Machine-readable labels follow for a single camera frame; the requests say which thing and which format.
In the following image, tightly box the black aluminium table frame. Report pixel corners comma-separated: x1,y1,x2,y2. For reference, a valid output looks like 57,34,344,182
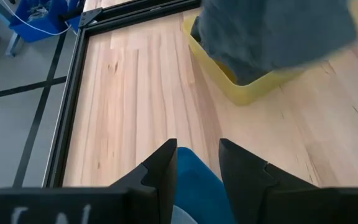
42,0,202,189

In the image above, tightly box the light grey cap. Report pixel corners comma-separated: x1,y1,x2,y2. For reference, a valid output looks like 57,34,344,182
170,205,199,224

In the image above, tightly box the white cable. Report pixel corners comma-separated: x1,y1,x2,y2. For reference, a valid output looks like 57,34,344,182
0,0,73,37

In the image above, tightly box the blue storage bin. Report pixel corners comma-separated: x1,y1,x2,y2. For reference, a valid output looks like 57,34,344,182
9,0,70,44
66,0,86,32

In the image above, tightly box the blue plastic bin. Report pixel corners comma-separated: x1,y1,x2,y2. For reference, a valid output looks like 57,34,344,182
174,147,237,224

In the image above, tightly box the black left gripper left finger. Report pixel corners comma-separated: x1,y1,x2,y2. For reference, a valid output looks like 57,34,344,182
0,138,178,224

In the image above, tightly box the grey garment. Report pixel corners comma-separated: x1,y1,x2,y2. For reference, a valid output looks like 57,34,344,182
190,0,358,86

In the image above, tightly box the yellow plastic bin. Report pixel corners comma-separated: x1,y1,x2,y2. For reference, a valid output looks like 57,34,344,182
182,0,358,106

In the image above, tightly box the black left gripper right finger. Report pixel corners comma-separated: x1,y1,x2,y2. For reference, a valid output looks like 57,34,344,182
218,138,358,224

